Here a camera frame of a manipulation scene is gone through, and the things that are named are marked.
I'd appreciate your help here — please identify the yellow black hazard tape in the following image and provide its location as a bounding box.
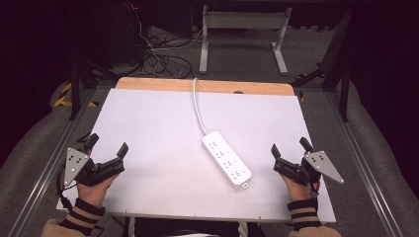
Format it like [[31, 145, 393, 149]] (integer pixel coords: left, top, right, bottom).
[[53, 82, 100, 109]]

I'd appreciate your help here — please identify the black metal stand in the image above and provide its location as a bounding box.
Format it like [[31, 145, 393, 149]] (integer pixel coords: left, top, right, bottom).
[[67, 48, 118, 121]]

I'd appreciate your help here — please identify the tangle of black floor cables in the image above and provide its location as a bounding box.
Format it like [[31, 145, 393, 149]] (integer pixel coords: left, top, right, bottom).
[[129, 3, 206, 80]]

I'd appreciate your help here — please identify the white power strip cable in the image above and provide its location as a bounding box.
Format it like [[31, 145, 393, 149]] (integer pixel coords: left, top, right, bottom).
[[192, 77, 212, 136]]

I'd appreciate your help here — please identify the person's left hand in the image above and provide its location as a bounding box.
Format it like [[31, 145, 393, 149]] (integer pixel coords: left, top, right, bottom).
[[76, 173, 120, 208]]

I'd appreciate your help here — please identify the white power strip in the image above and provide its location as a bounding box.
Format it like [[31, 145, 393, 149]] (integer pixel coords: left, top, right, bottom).
[[201, 130, 253, 191]]

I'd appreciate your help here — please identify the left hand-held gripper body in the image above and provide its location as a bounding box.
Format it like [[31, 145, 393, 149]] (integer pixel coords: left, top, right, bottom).
[[63, 147, 126, 188]]

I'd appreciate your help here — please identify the black tripod stand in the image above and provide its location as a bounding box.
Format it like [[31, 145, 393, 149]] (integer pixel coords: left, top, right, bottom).
[[291, 8, 355, 123]]

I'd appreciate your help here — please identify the aluminium floor rail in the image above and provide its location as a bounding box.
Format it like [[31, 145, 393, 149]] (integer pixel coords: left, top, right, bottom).
[[7, 88, 97, 237], [324, 90, 404, 237]]

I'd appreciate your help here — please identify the white metal desk frame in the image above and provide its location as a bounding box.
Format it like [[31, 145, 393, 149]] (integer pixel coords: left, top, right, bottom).
[[198, 4, 293, 76]]

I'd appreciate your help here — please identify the dark computer tower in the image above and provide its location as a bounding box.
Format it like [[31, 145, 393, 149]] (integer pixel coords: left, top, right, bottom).
[[105, 1, 150, 65]]

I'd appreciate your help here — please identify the person's right hand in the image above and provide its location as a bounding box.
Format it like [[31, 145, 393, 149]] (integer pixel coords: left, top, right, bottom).
[[279, 173, 320, 205]]

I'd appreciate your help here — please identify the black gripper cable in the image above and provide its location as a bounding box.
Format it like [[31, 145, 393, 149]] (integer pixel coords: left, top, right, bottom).
[[55, 160, 79, 212]]

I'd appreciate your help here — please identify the white board table cover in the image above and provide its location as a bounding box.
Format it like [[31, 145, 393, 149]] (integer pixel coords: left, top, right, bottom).
[[55, 87, 337, 224]]

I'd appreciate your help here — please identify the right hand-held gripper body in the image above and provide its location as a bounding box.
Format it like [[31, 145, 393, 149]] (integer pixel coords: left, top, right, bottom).
[[273, 150, 346, 198]]

